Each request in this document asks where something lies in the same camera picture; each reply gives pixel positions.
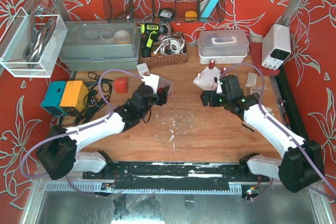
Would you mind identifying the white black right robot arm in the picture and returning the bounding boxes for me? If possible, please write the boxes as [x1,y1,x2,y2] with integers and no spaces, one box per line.
[201,75,324,193]

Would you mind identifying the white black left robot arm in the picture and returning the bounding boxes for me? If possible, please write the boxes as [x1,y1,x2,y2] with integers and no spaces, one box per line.
[36,83,170,180]

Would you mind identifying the clear plastic spring tray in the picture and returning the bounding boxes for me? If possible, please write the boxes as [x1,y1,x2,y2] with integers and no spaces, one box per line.
[158,76,173,93]

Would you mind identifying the white power adapter cube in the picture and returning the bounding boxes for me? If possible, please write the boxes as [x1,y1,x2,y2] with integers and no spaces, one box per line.
[136,63,150,77]

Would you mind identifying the brown wicker basket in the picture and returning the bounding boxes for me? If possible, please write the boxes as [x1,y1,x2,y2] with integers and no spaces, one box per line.
[139,45,188,68]

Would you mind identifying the red cube box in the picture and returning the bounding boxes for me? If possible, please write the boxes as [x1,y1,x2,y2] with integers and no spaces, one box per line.
[114,77,128,94]

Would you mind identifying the grey metal plate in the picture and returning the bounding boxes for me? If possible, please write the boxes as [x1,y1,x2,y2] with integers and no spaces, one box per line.
[245,72,258,87]

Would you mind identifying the white clear lidded case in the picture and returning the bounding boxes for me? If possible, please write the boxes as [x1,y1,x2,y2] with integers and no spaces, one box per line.
[197,29,249,65]

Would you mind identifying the white bench power supply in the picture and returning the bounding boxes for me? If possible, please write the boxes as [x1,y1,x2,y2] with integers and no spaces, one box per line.
[261,24,291,70]

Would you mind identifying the grey plastic storage box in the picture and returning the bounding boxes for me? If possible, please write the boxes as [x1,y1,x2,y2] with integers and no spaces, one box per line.
[59,20,140,71]

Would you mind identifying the orange soldering station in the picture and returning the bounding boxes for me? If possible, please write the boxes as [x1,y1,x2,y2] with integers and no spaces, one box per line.
[60,80,89,117]

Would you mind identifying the yellow tape measure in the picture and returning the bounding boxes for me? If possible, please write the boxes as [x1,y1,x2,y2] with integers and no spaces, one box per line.
[185,10,198,22]

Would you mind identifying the teal box device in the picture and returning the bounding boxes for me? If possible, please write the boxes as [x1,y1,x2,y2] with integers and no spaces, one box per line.
[40,81,67,116]

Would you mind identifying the blue white pack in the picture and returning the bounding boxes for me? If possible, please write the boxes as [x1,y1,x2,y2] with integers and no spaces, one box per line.
[200,0,219,22]

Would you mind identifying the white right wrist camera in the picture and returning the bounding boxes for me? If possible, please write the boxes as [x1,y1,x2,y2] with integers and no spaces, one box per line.
[214,76,223,94]

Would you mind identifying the white peg base plate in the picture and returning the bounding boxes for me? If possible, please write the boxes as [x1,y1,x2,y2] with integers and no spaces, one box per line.
[193,66,222,91]

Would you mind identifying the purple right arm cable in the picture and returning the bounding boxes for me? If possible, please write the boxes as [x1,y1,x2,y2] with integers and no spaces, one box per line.
[223,63,336,200]

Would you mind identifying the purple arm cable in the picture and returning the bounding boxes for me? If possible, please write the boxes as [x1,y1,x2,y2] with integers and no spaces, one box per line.
[223,63,336,200]
[20,69,145,198]

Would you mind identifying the bagged timer switch module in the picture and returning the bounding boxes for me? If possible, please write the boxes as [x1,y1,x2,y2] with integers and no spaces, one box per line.
[249,86,266,97]

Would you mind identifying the white coiled cable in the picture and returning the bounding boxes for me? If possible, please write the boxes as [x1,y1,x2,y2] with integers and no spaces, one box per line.
[153,37,186,56]

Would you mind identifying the black tangled cables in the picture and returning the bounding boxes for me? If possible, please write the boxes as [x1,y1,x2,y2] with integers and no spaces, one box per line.
[58,71,116,130]

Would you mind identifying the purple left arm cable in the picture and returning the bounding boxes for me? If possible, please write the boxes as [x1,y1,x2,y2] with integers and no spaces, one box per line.
[20,69,145,198]

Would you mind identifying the green black cordless drill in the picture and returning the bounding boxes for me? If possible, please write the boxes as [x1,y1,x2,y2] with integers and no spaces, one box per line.
[140,23,171,58]

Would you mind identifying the black wire wall basket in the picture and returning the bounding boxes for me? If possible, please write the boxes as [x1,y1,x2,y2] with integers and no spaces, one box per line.
[103,0,225,23]

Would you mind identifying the grey slotted cable duct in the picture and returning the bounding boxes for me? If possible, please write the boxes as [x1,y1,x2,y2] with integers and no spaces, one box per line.
[44,180,243,196]

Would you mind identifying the grey coiled hose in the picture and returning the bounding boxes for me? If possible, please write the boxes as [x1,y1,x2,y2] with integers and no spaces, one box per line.
[23,11,57,68]

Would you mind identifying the clear acrylic wall box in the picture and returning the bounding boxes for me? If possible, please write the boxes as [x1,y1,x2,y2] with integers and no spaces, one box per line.
[1,8,67,78]

